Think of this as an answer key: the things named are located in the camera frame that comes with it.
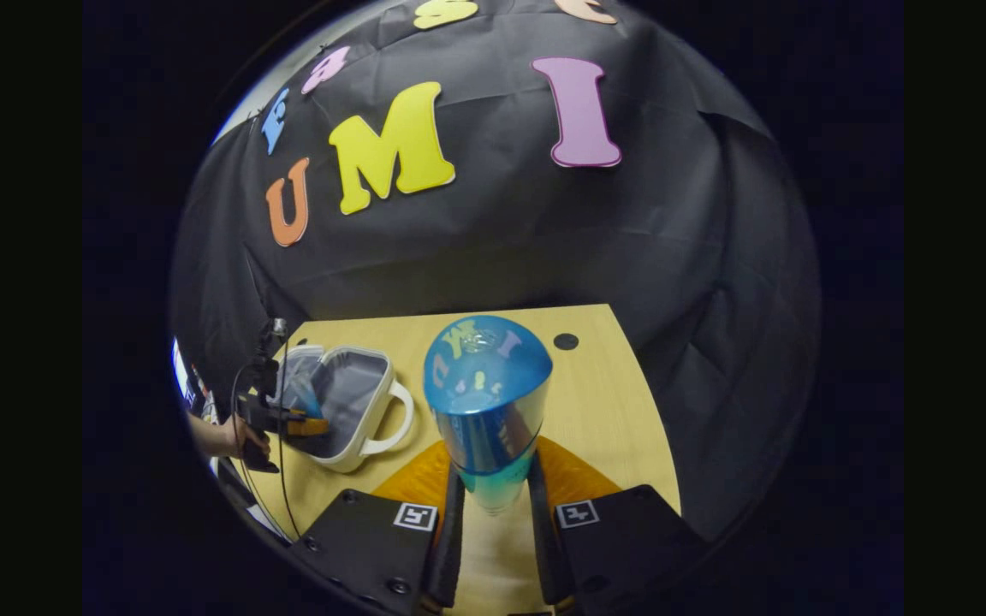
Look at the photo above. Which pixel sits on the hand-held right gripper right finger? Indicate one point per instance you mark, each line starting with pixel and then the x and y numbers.
pixel 544 556

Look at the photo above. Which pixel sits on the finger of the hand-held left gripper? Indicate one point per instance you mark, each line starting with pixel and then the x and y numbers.
pixel 309 425

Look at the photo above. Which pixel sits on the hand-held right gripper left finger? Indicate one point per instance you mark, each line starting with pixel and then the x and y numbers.
pixel 450 547

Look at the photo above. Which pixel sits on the translucent cone-shaped tube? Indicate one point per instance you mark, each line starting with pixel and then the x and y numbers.
pixel 303 398

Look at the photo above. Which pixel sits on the blue bottle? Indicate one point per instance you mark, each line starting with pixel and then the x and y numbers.
pixel 484 402

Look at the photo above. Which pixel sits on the black backdrop cloth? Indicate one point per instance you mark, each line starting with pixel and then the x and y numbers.
pixel 673 257

